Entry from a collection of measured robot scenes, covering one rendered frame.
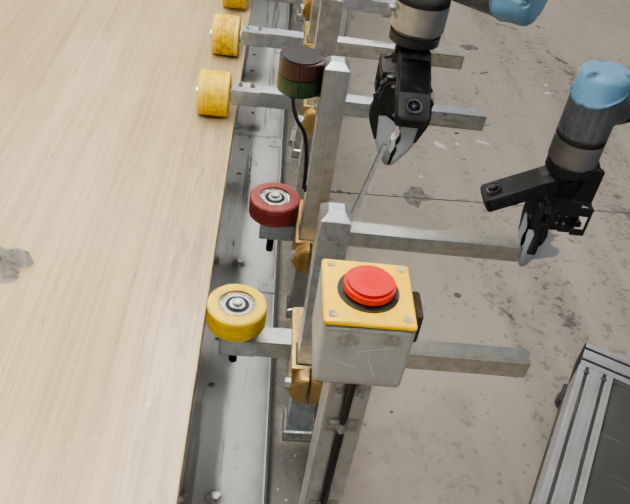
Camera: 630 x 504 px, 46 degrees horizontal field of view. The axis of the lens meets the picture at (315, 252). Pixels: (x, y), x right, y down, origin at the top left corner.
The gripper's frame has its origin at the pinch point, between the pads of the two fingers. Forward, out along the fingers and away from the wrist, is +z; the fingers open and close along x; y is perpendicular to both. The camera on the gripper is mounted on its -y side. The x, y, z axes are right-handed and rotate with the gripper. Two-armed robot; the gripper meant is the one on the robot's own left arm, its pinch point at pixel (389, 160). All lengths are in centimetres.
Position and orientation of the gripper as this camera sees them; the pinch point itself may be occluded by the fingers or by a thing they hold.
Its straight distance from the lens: 116.2
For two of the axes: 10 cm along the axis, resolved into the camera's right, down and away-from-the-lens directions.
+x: -9.9, -0.9, -0.8
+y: -0.1, -6.4, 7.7
